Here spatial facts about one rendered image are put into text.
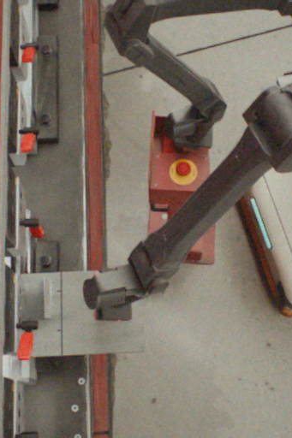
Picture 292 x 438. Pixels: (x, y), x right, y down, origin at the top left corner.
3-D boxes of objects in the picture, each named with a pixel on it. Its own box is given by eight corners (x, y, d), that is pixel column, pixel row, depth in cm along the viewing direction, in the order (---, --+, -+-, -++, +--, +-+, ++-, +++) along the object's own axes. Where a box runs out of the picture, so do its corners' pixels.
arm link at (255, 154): (326, 143, 93) (289, 86, 98) (300, 140, 90) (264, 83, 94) (166, 296, 121) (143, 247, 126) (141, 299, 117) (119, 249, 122)
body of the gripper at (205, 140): (174, 122, 176) (181, 109, 169) (211, 128, 178) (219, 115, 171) (173, 145, 174) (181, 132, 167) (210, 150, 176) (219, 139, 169)
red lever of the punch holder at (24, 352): (31, 354, 116) (38, 318, 124) (8, 355, 116) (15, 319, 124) (32, 362, 117) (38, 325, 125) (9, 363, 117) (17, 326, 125)
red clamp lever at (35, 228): (46, 239, 140) (38, 225, 131) (26, 239, 140) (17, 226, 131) (46, 230, 140) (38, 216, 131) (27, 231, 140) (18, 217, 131)
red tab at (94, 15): (98, 43, 214) (97, 31, 207) (92, 44, 214) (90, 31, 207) (98, 3, 218) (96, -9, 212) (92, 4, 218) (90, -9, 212)
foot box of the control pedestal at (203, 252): (214, 264, 247) (217, 257, 236) (147, 261, 248) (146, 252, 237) (216, 214, 253) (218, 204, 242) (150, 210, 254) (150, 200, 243)
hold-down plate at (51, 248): (60, 369, 151) (58, 369, 148) (37, 371, 151) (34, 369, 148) (59, 244, 160) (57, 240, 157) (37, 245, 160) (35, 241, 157)
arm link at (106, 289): (173, 281, 117) (154, 240, 121) (116, 292, 111) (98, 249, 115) (147, 312, 126) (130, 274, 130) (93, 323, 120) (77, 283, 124)
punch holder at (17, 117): (26, 168, 142) (9, 135, 127) (-13, 170, 143) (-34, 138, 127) (26, 105, 147) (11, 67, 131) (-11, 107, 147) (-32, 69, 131)
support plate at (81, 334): (144, 352, 140) (144, 351, 139) (20, 357, 140) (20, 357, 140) (140, 269, 146) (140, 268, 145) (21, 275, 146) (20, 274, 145)
